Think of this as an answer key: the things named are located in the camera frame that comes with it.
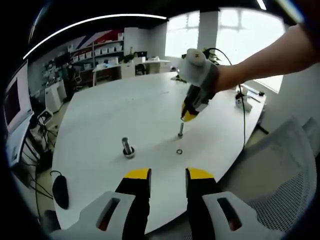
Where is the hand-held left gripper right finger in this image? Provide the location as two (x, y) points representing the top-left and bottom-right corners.
(185, 167), (283, 240)

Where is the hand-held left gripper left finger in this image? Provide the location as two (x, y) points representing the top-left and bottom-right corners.
(49, 167), (152, 240)

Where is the thick threaded stud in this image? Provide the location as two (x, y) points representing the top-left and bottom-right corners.
(121, 136), (136, 159)

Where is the large green potted plant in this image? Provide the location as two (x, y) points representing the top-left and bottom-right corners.
(181, 47), (223, 66)

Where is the white handheld controller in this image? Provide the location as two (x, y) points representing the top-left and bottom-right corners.
(234, 92), (253, 112)

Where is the black computer mouse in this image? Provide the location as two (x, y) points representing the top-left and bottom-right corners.
(51, 174), (70, 210)

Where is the large window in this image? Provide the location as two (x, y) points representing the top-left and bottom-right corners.
(164, 7), (286, 94)

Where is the white office desk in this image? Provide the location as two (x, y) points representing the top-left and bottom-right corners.
(92, 58), (171, 87)

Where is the grey mesh office chair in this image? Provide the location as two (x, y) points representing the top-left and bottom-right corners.
(224, 116), (318, 233)

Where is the storage shelf with white bins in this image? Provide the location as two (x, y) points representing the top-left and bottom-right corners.
(42, 29), (126, 83)

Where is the ceiling light strip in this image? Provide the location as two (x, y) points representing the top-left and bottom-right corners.
(22, 14), (168, 60)

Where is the white floor appliance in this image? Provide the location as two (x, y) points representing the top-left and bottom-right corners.
(44, 82), (67, 113)

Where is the computer monitor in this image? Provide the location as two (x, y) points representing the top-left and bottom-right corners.
(3, 62), (35, 136)

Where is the white frame office chair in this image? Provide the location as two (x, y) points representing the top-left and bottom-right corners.
(37, 109), (54, 127)

